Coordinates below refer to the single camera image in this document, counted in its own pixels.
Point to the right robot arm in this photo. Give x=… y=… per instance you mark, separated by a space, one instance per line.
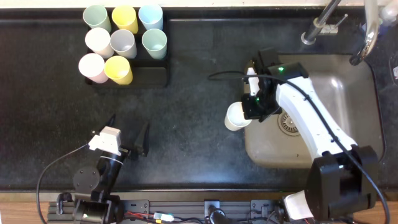
x=311 y=118

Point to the yellow cup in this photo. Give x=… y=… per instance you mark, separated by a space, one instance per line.
x=118 y=68
x=124 y=17

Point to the white cup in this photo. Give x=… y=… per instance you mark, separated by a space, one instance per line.
x=98 y=40

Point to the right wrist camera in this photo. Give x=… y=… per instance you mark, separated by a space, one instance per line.
x=253 y=81

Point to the blue cup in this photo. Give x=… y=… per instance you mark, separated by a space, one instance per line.
x=150 y=15

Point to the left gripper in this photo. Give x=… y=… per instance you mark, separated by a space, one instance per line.
x=128 y=153

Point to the cream cup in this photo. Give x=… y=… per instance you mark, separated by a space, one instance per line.
x=234 y=116

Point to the black tray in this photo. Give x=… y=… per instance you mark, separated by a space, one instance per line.
x=152 y=74

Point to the grey cup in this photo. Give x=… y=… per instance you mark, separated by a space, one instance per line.
x=122 y=42

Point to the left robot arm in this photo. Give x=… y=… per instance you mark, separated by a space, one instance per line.
x=105 y=174

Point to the steel tap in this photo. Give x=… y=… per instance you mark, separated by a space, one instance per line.
x=317 y=26

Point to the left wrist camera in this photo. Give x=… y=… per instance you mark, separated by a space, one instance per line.
x=105 y=140

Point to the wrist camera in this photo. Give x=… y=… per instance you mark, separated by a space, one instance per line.
x=253 y=81
x=105 y=140

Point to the green cup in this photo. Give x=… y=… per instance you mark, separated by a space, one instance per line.
x=96 y=16
x=154 y=42

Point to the pink cup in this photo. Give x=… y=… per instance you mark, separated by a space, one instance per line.
x=91 y=66

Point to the steel sink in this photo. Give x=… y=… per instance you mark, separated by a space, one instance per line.
x=345 y=93

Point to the mounting rail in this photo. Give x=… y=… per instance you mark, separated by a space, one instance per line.
x=186 y=211

